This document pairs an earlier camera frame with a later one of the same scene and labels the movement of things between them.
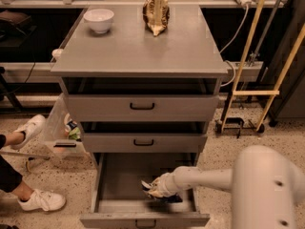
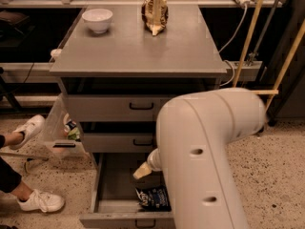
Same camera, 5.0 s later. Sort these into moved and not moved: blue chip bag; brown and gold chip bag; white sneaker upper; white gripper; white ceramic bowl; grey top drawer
Moved: white gripper; blue chip bag
Not moved: white ceramic bowl; grey top drawer; white sneaker upper; brown and gold chip bag
